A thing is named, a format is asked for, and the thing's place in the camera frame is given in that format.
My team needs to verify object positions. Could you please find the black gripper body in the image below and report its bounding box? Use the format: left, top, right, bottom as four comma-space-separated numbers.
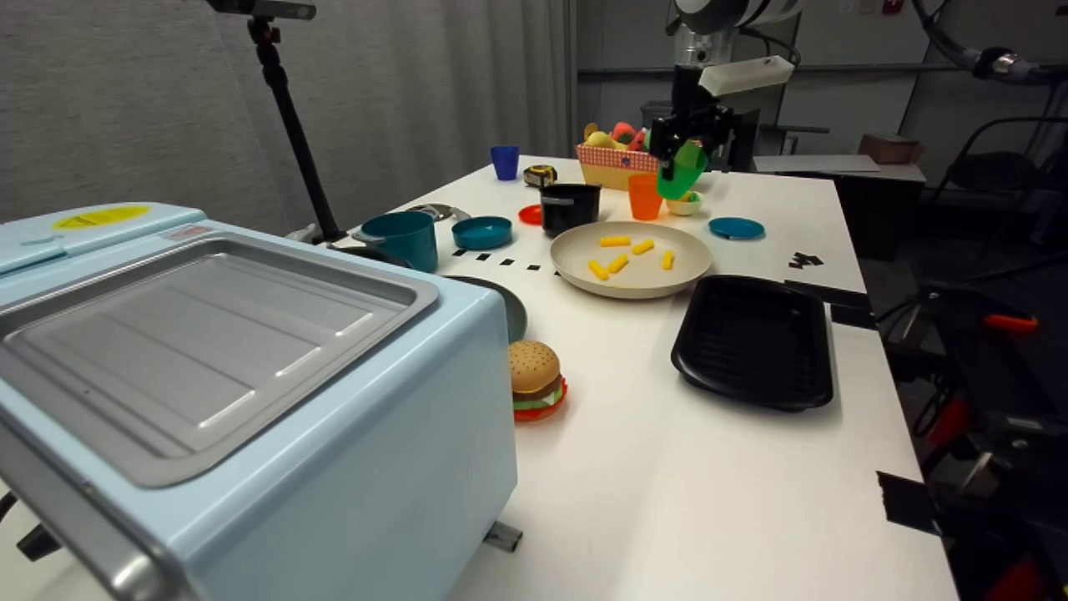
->
669, 65, 740, 147

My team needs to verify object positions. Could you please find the orange plastic cup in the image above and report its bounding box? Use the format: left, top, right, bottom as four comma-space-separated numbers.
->
623, 168, 669, 225

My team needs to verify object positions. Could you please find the white round plate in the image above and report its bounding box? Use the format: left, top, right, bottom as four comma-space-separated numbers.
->
549, 216, 718, 303

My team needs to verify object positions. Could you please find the small blue cup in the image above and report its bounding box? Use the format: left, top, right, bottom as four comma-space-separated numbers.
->
489, 145, 525, 183

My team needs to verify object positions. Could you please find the pink toy fruit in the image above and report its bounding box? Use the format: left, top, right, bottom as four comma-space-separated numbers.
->
606, 118, 653, 149

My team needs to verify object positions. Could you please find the tan fruit basket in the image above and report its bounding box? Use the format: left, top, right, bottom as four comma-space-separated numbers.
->
574, 137, 665, 191

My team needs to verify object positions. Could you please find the blue round lid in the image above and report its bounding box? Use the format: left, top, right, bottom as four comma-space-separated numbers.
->
707, 214, 772, 245

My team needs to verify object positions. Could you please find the black mug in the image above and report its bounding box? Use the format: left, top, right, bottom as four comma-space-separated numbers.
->
537, 179, 603, 239

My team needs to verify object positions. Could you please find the grey side table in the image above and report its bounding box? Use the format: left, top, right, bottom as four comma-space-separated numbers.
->
753, 149, 928, 188

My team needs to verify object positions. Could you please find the brown box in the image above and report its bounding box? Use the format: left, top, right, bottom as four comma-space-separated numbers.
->
858, 129, 924, 168

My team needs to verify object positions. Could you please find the teal bowl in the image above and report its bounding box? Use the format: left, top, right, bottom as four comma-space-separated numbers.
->
451, 214, 517, 254

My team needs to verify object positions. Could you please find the black rectangular tray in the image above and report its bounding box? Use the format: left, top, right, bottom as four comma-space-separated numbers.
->
669, 274, 839, 414

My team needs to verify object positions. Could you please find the silver metal bowl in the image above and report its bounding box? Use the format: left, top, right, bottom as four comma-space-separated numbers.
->
398, 200, 474, 227

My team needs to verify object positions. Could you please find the square black tape patch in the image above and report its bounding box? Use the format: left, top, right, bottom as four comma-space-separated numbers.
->
876, 467, 945, 539
827, 289, 881, 333

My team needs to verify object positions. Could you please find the toy burger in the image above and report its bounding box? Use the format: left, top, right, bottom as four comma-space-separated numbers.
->
506, 336, 566, 414

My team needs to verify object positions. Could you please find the teal mug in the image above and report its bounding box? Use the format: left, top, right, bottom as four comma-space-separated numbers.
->
351, 210, 442, 276

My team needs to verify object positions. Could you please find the black chair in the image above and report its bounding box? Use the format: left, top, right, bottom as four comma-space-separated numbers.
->
930, 109, 1068, 246

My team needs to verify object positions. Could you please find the black tripod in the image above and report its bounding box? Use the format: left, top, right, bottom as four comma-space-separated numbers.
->
243, 10, 348, 246

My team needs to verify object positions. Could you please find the light blue toaster oven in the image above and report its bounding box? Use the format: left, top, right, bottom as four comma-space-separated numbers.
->
0, 198, 527, 601

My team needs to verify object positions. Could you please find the red tool handle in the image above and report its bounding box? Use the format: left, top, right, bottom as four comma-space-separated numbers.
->
982, 309, 1045, 340

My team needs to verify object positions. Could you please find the black camera on tripod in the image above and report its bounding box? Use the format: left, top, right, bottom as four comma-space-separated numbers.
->
204, 0, 319, 23

